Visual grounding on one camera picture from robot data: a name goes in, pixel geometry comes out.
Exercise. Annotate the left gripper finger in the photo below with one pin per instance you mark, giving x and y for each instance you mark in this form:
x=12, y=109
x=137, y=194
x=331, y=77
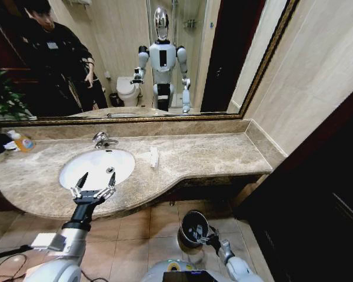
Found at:
x=81, y=183
x=111, y=182

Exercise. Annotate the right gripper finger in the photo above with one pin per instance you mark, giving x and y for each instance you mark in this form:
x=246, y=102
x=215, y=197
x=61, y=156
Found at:
x=200, y=232
x=214, y=230

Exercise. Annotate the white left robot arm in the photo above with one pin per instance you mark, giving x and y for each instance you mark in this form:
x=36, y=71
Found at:
x=69, y=248

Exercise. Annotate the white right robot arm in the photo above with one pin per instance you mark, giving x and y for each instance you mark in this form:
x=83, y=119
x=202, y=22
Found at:
x=238, y=265

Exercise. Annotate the chrome sink drain plug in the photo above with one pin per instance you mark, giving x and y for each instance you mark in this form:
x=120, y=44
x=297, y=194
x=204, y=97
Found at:
x=110, y=169

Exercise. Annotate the white oval sink basin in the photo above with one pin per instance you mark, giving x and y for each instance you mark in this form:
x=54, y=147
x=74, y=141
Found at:
x=91, y=164

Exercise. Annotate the chrome faucet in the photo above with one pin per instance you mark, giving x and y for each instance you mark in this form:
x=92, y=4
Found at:
x=101, y=139

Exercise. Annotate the white paper packet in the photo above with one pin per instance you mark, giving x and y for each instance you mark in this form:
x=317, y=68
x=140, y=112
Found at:
x=154, y=157

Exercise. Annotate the white robot front shell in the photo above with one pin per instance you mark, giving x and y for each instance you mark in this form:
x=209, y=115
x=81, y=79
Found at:
x=164, y=268

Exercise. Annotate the orange soap bottle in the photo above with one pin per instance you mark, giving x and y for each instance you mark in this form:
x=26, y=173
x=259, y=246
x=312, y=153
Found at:
x=24, y=143

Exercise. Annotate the dark wooden door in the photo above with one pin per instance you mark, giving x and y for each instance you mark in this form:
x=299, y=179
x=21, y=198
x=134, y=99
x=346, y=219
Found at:
x=317, y=205

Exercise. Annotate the green leafy plant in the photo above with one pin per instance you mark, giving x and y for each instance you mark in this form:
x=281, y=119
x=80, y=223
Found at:
x=3, y=94

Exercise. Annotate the gold framed wall mirror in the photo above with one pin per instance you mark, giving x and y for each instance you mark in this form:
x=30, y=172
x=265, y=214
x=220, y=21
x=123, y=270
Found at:
x=194, y=35

